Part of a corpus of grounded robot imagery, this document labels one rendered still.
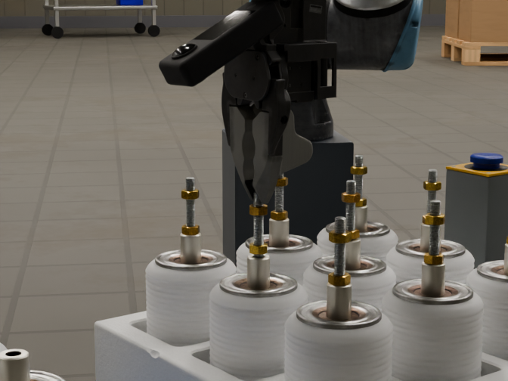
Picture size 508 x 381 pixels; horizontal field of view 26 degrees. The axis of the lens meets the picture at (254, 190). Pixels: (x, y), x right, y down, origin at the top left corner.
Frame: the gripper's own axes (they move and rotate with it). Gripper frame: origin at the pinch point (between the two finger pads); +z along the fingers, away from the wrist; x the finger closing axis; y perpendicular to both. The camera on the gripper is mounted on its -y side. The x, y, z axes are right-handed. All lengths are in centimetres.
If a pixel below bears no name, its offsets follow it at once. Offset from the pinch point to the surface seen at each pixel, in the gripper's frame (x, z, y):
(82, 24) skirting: 943, 33, 437
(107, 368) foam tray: 16.1, 21.2, -7.8
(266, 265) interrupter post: -1.1, 7.4, 0.8
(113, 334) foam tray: 14.6, 17.0, -7.7
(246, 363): -3.2, 15.8, -2.9
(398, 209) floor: 106, 35, 115
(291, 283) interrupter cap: -1.9, 9.4, 3.2
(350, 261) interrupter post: -0.4, 8.7, 11.8
